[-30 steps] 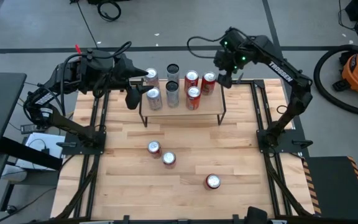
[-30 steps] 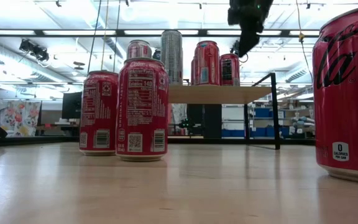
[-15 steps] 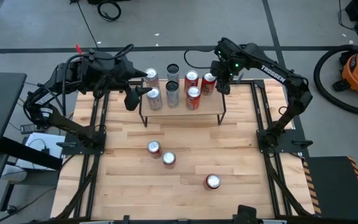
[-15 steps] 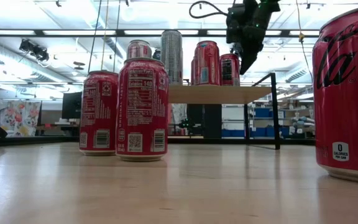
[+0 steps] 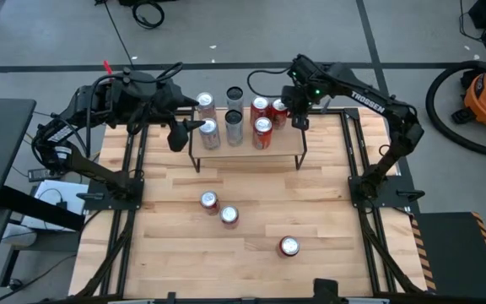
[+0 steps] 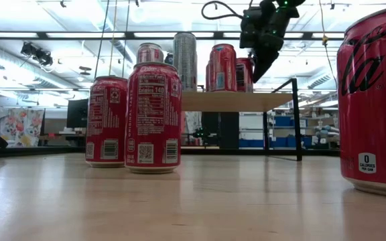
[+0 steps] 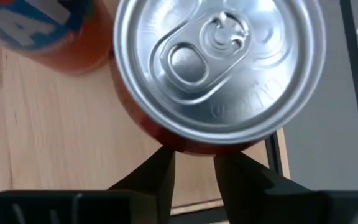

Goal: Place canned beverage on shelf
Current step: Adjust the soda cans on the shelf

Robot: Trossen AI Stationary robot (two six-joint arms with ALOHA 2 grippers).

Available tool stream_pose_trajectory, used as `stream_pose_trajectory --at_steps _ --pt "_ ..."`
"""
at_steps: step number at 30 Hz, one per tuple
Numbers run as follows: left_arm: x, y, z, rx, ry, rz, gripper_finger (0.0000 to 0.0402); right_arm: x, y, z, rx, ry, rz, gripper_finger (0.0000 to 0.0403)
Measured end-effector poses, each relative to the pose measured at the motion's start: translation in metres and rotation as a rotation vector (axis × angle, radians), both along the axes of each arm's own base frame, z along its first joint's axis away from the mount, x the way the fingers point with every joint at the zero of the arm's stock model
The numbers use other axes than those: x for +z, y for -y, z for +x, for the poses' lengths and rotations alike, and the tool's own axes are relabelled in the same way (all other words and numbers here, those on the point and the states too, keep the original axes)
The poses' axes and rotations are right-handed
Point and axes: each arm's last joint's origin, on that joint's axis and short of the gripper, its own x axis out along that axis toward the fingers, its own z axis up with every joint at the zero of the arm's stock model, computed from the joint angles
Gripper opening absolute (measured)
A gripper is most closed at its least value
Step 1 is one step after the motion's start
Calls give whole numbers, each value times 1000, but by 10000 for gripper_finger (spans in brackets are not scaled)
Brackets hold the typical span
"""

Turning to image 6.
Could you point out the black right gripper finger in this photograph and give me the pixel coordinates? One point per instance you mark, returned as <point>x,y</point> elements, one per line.
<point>263,63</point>

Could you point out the red Coke Zero can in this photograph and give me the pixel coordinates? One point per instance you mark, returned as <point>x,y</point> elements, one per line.
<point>374,117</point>
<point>244,77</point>

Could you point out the tall silver can black lid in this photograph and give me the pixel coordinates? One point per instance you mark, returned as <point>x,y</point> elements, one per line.
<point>186,60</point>

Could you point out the silver Diet Coke can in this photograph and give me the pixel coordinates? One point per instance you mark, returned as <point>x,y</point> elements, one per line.
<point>149,53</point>

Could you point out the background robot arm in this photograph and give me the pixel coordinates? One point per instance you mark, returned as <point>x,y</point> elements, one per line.
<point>201,134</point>

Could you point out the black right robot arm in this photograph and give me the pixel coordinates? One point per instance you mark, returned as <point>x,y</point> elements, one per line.
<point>280,3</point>

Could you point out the wooden shelf black metal legs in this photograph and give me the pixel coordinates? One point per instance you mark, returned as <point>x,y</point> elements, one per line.
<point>233,102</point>

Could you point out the blue storage bin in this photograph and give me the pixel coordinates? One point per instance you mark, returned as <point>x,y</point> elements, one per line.
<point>281,121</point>
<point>307,142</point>
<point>251,144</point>
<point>280,142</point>

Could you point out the black cabinet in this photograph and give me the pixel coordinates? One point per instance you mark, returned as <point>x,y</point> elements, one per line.
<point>228,130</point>

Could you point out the white patterned cloth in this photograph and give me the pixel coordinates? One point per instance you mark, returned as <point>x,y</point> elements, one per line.
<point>193,120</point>

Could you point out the white blue clutter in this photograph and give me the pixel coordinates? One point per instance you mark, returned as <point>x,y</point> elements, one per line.
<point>327,132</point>

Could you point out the round ceiling disc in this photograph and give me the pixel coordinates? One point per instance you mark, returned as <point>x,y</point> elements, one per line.
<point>85,68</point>

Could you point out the black monitor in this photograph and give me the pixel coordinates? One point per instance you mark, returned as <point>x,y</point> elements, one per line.
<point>77,114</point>

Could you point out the black ceiling spotlight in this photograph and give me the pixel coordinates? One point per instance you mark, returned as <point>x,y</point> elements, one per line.
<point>42,57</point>

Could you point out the floral cloth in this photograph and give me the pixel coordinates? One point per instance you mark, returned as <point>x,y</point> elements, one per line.
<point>17,129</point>

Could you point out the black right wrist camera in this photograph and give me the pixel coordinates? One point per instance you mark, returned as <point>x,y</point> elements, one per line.
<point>251,28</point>

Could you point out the black extrusion table frame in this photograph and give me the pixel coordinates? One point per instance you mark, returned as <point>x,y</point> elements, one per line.
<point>45,151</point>

